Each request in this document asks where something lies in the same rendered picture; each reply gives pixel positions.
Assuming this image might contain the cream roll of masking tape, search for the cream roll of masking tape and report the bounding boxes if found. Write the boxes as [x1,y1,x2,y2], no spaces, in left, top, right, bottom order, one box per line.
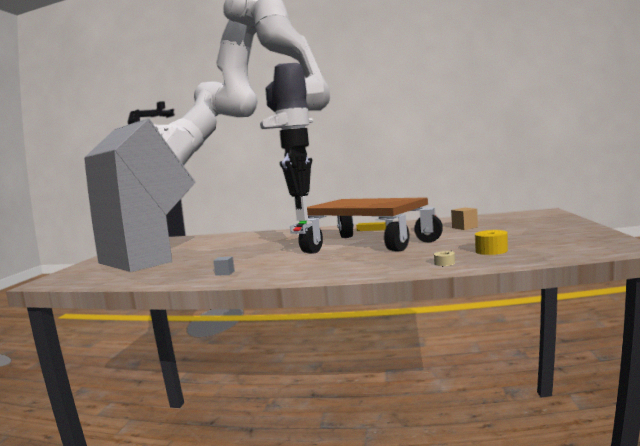
[434,251,455,266]

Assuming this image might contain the small brown cube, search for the small brown cube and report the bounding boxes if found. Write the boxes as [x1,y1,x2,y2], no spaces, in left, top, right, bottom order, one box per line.
[451,207,478,230]

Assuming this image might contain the yellow ring-shaped disc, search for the yellow ring-shaped disc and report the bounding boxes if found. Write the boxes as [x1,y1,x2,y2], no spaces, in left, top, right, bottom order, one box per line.
[475,230,508,255]

